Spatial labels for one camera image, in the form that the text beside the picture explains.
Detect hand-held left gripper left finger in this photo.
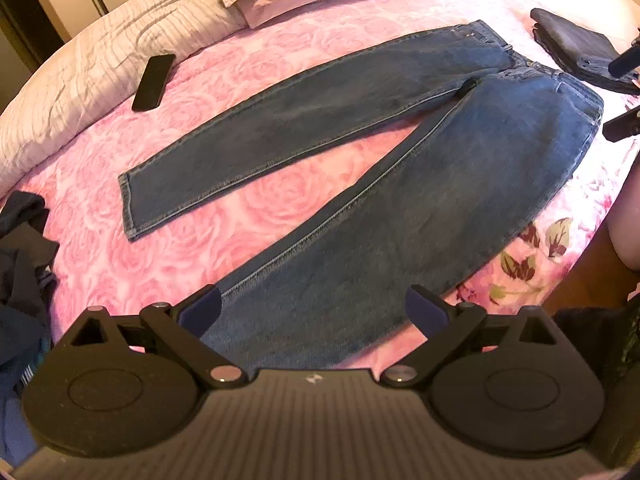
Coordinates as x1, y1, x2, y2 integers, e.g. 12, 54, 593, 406
64, 285, 248, 389

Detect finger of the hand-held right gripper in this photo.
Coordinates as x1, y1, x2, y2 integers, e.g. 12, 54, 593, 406
602, 108, 640, 142
608, 44, 640, 77

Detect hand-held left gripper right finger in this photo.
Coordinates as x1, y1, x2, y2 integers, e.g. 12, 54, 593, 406
380, 285, 566, 389

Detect blue denim jeans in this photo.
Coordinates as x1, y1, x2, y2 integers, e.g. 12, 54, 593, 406
117, 19, 606, 376

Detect folded black garment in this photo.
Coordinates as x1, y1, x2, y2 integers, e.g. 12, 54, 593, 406
532, 27, 640, 95

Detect folded grey-blue garment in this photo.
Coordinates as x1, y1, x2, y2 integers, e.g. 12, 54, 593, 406
530, 7, 623, 70

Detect pink rose blanket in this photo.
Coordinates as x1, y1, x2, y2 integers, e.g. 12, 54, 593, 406
0, 0, 640, 377

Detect dark cloth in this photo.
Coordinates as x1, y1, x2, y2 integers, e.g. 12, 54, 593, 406
552, 292, 640, 411

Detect teal striped garment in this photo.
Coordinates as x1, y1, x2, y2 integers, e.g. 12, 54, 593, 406
12, 267, 57, 387

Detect dark navy garment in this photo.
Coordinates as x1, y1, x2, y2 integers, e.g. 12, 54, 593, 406
0, 191, 61, 361

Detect black smartphone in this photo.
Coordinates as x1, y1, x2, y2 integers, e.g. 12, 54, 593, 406
131, 53, 177, 113

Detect white striped quilt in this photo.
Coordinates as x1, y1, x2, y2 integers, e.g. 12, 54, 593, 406
0, 0, 247, 192

